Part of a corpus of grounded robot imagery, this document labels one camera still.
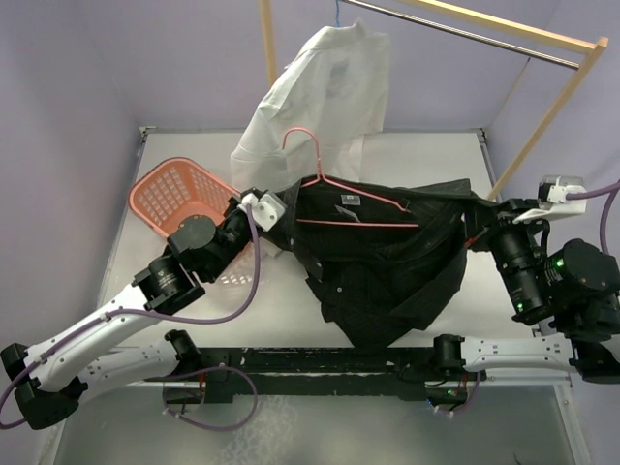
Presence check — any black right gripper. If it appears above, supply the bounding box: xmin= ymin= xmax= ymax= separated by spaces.
xmin=462 ymin=191 xmax=551 ymax=317

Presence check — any pink wire hanger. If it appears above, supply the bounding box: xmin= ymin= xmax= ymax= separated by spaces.
xmin=281 ymin=127 xmax=419 ymax=229

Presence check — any dark pinstriped shirt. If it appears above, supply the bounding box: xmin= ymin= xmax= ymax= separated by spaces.
xmin=266 ymin=178 xmax=486 ymax=353

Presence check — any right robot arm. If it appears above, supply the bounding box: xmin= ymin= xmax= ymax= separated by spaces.
xmin=430 ymin=199 xmax=619 ymax=385

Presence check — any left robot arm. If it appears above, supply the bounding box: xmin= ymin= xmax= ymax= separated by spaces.
xmin=1 ymin=194 xmax=264 ymax=430

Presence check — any white hanging shirt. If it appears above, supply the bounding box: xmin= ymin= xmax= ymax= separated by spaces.
xmin=230 ymin=20 xmax=391 ymax=191

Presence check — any pink plastic laundry basket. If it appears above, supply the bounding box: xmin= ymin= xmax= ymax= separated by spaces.
xmin=129 ymin=157 xmax=254 ymax=284

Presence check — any wooden clothes rack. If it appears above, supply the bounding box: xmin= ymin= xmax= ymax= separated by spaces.
xmin=270 ymin=1 xmax=619 ymax=197

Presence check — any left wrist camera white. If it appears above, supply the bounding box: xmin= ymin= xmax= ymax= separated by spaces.
xmin=237 ymin=189 xmax=287 ymax=232

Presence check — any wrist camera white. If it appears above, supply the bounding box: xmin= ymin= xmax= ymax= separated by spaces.
xmin=512 ymin=175 xmax=587 ymax=224
xmin=237 ymin=189 xmax=287 ymax=232

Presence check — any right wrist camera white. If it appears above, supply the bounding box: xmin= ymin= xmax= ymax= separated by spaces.
xmin=512 ymin=175 xmax=587 ymax=224

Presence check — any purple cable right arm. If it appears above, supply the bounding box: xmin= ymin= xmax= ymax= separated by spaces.
xmin=569 ymin=178 xmax=620 ymax=256

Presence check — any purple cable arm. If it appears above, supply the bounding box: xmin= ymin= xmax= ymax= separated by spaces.
xmin=569 ymin=178 xmax=620 ymax=256
xmin=0 ymin=202 xmax=265 ymax=431

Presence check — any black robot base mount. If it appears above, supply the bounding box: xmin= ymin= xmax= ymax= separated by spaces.
xmin=193 ymin=346 xmax=471 ymax=403

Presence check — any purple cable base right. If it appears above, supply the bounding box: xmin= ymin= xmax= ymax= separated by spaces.
xmin=432 ymin=372 xmax=483 ymax=418

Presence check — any purple cable base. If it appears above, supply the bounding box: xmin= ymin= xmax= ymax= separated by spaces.
xmin=432 ymin=372 xmax=483 ymax=418
xmin=162 ymin=365 xmax=259 ymax=432

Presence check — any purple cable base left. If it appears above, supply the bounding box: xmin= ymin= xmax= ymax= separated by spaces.
xmin=162 ymin=365 xmax=259 ymax=432

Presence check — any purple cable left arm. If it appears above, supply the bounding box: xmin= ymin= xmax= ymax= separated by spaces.
xmin=0 ymin=202 xmax=265 ymax=431

